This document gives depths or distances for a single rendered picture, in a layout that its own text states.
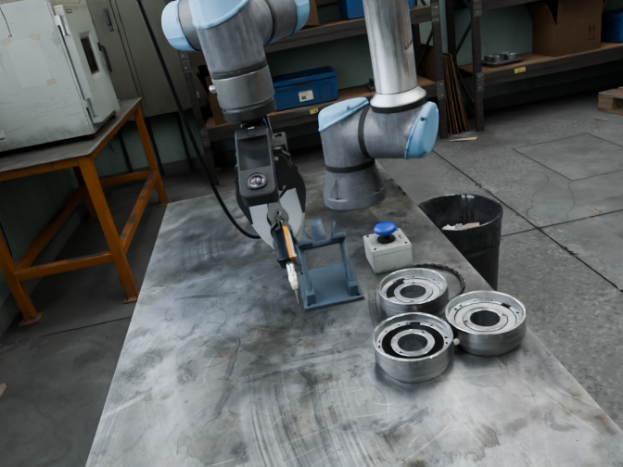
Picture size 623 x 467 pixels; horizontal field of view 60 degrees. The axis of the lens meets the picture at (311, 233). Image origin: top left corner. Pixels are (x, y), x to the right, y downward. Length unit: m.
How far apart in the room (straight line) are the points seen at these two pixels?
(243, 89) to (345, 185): 0.58
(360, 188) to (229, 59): 0.61
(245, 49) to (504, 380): 0.52
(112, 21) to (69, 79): 1.72
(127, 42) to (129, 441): 3.92
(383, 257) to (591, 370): 1.20
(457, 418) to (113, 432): 0.43
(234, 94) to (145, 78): 3.80
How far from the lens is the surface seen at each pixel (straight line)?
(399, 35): 1.10
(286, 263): 0.77
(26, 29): 2.84
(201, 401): 0.77
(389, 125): 1.13
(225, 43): 0.69
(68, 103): 2.84
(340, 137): 1.19
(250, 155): 0.69
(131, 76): 4.50
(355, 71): 4.78
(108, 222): 2.72
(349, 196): 1.22
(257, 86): 0.70
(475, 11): 4.40
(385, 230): 0.95
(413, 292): 0.87
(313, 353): 0.79
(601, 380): 1.99
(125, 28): 4.47
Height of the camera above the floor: 1.28
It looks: 24 degrees down
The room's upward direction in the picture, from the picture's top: 11 degrees counter-clockwise
